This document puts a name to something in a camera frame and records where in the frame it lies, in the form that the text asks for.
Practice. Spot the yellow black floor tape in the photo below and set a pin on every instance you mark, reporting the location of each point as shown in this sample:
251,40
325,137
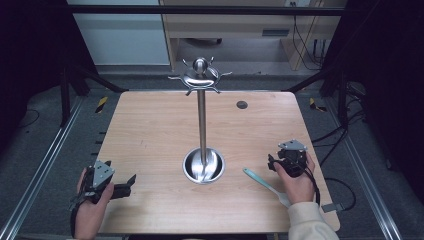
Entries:
101,104
315,105

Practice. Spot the black horizontal frame bar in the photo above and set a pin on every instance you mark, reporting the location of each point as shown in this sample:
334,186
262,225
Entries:
200,10

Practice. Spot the black frame strut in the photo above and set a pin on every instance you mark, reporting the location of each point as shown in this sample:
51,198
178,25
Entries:
96,80

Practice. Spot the person's left hand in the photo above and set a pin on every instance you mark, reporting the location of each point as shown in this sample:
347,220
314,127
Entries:
90,216

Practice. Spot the white cabinet panel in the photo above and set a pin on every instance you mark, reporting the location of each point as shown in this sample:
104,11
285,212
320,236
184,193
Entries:
123,40

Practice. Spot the dark round table grommet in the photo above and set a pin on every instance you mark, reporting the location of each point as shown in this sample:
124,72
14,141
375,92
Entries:
242,105

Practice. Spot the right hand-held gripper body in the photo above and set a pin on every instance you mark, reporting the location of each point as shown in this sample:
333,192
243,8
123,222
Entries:
293,160

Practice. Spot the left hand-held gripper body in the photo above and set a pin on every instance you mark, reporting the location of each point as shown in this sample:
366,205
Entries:
102,174

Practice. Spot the dark curtain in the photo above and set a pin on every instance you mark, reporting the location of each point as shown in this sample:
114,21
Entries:
30,60
386,83

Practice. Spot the grey flat plug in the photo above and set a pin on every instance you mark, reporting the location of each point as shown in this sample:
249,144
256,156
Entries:
331,207

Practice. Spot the person's right hand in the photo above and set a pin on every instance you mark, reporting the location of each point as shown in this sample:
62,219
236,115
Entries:
300,188

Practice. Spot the aluminium floor rail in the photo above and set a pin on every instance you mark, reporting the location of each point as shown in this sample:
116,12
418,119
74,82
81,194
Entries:
366,183
43,166

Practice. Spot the steel utensil rack stand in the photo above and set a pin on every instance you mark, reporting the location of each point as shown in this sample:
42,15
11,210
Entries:
202,126

